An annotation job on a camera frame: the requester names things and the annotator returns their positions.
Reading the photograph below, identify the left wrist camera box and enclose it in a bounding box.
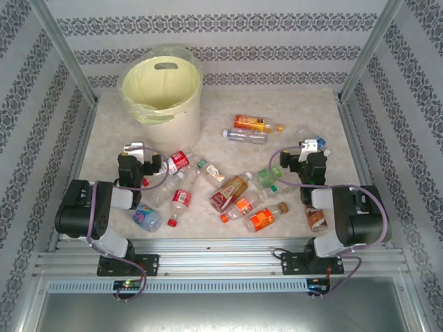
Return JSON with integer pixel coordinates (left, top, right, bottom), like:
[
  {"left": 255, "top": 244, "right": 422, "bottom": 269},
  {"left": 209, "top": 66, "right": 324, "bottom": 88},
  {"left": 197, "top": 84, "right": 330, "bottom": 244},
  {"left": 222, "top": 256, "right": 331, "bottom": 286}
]
[{"left": 123, "top": 141, "right": 145, "bottom": 163}]

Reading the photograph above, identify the clear bottle green neck band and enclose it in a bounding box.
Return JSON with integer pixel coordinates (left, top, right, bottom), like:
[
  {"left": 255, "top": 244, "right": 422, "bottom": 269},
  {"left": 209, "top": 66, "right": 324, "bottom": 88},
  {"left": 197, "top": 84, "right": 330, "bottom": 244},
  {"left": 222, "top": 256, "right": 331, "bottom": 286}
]
[{"left": 258, "top": 184, "right": 288, "bottom": 202}]

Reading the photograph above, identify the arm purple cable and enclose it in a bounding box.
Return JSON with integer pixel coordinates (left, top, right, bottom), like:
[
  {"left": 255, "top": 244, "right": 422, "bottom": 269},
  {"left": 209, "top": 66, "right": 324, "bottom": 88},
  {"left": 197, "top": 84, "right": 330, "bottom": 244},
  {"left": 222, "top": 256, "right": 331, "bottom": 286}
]
[
  {"left": 269, "top": 145, "right": 390, "bottom": 298},
  {"left": 85, "top": 147, "right": 170, "bottom": 302}
]

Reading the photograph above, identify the clear bottle white orange label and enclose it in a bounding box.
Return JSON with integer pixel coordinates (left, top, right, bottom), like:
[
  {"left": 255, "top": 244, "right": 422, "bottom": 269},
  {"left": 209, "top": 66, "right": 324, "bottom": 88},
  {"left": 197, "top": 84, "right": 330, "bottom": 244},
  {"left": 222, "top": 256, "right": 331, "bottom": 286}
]
[{"left": 192, "top": 156, "right": 229, "bottom": 190}]

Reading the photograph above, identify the grey metal panel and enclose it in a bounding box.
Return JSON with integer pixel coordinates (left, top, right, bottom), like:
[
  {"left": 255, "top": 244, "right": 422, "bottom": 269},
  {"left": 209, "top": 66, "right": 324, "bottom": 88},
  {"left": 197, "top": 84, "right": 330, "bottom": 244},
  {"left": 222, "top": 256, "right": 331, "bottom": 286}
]
[{"left": 33, "top": 292, "right": 425, "bottom": 332}]

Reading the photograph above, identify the orange juice bottle orange cap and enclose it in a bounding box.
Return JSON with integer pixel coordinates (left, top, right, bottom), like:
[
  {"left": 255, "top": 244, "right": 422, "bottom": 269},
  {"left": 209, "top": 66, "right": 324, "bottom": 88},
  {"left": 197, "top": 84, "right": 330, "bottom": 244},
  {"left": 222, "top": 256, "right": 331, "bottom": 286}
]
[{"left": 233, "top": 114, "right": 284, "bottom": 134}]

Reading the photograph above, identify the red label clear bottle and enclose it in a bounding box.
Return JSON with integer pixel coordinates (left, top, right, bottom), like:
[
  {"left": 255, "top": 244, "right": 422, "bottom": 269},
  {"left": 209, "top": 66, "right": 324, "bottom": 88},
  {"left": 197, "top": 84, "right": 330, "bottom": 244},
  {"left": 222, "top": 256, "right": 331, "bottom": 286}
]
[
  {"left": 141, "top": 150, "right": 193, "bottom": 187},
  {"left": 167, "top": 165, "right": 201, "bottom": 228}
]

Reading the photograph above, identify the translucent yellow-green bin liner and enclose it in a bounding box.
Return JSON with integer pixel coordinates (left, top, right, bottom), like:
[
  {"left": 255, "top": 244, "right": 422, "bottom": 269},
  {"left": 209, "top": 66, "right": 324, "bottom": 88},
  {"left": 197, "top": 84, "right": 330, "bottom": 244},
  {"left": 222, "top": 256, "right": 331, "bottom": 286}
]
[{"left": 117, "top": 44, "right": 205, "bottom": 125}]

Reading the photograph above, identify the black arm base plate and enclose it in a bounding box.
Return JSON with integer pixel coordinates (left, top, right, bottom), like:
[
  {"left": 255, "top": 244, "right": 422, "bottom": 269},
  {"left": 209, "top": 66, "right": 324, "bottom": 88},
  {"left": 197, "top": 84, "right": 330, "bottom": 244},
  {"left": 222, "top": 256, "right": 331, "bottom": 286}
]
[
  {"left": 96, "top": 254, "right": 160, "bottom": 277},
  {"left": 280, "top": 252, "right": 345, "bottom": 276}
]

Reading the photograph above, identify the orange soda label clear bottle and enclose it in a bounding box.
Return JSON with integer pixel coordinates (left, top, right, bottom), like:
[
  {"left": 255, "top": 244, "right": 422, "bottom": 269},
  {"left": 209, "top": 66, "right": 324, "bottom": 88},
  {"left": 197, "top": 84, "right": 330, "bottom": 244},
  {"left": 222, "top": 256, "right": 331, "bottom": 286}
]
[{"left": 220, "top": 196, "right": 261, "bottom": 224}]

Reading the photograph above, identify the brown label drink bottle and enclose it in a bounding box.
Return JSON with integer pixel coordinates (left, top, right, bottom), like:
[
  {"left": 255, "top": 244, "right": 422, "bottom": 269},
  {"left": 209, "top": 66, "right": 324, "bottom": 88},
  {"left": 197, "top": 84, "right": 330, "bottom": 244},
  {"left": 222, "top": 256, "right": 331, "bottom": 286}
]
[{"left": 303, "top": 203, "right": 329, "bottom": 233}]

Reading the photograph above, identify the clear bottle blue cap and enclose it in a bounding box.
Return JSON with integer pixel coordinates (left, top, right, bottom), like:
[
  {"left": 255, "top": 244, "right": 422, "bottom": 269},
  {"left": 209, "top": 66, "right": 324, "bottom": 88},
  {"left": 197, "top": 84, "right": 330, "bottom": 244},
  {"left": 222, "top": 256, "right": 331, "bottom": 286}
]
[{"left": 293, "top": 127, "right": 328, "bottom": 150}]

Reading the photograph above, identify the brown tea bottle gold label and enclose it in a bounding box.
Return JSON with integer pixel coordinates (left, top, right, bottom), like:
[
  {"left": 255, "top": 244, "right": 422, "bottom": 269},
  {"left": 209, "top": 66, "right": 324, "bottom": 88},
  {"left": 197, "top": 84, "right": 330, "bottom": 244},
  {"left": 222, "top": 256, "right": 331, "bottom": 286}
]
[{"left": 209, "top": 172, "right": 254, "bottom": 212}]

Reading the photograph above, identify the aluminium frame post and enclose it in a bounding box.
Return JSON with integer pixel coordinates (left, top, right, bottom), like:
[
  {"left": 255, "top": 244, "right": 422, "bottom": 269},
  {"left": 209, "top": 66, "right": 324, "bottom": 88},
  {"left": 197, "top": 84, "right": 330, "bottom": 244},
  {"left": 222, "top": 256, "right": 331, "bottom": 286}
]
[
  {"left": 337, "top": 0, "right": 406, "bottom": 104},
  {"left": 27, "top": 0, "right": 100, "bottom": 107}
]

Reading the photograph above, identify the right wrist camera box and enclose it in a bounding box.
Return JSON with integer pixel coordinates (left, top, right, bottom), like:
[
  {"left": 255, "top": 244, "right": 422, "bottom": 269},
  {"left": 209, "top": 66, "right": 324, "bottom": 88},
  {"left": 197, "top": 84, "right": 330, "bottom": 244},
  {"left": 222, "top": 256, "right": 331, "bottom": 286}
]
[{"left": 300, "top": 138, "right": 319, "bottom": 162}]

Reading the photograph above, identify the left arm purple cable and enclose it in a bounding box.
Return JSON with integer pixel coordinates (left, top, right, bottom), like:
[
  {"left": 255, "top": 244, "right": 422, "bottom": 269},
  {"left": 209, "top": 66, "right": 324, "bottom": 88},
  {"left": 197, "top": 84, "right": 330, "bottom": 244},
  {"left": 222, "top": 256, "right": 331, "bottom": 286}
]
[{"left": 85, "top": 147, "right": 170, "bottom": 302}]

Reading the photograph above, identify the lime green label bottle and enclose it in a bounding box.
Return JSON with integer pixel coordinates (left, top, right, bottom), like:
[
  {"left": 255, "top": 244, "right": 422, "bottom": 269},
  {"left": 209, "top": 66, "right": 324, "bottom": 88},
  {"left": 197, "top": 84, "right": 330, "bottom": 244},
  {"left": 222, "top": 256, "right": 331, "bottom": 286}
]
[{"left": 255, "top": 165, "right": 285, "bottom": 190}]

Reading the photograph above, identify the small circuit board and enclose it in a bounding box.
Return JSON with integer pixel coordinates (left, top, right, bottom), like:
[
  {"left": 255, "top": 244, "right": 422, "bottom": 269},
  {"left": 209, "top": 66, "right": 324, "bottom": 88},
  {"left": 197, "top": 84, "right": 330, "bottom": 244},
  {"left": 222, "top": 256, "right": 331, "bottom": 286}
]
[
  {"left": 307, "top": 278, "right": 332, "bottom": 291},
  {"left": 113, "top": 280, "right": 143, "bottom": 290}
]

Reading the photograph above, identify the clear ribbed water bottle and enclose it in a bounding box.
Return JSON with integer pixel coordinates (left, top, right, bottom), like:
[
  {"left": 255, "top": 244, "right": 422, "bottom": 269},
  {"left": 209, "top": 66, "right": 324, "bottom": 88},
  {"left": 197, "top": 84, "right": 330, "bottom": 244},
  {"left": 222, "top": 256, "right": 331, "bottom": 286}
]
[{"left": 222, "top": 127, "right": 269, "bottom": 145}]

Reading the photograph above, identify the aluminium front rail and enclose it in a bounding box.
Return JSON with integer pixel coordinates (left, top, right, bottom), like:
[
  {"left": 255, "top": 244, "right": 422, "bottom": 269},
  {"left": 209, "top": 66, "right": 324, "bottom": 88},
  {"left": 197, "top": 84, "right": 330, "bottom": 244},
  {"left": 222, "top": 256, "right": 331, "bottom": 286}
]
[{"left": 33, "top": 237, "right": 413, "bottom": 277}]

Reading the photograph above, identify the orange label bottle tan cap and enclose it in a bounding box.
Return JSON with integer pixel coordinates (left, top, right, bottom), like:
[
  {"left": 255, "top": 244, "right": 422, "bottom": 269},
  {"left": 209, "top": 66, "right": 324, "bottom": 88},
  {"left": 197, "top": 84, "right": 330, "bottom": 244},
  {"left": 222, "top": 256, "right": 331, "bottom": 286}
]
[{"left": 244, "top": 201, "right": 290, "bottom": 233}]

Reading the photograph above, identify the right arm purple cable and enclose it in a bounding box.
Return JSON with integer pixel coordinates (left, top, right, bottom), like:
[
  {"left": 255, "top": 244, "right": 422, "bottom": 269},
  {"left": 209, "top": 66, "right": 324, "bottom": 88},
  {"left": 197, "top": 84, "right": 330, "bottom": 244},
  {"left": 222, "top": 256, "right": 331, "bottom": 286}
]
[{"left": 269, "top": 145, "right": 390, "bottom": 298}]

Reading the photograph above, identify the cream plastic waste bin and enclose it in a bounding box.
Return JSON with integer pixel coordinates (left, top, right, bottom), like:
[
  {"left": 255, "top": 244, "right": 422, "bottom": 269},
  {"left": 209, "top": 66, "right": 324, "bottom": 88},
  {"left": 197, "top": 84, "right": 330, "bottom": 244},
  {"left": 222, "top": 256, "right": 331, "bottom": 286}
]
[{"left": 121, "top": 51, "right": 204, "bottom": 156}]

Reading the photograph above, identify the white slotted cable duct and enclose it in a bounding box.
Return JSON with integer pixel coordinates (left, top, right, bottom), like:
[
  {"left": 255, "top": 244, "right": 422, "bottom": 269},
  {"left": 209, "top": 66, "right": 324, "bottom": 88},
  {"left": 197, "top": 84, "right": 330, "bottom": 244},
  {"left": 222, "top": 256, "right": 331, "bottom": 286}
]
[{"left": 46, "top": 279, "right": 309, "bottom": 294}]

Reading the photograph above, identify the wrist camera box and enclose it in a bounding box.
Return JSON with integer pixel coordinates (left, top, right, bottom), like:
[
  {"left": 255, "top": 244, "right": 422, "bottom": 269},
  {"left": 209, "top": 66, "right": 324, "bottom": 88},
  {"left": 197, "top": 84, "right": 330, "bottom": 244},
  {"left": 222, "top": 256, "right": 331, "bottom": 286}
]
[
  {"left": 123, "top": 141, "right": 145, "bottom": 163},
  {"left": 300, "top": 138, "right": 319, "bottom": 162}
]

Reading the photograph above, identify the blue label water bottle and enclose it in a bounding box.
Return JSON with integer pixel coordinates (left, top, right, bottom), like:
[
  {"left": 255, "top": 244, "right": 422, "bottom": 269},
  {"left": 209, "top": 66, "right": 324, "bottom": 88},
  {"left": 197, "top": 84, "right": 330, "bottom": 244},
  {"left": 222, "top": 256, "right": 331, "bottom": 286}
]
[{"left": 131, "top": 203, "right": 163, "bottom": 233}]

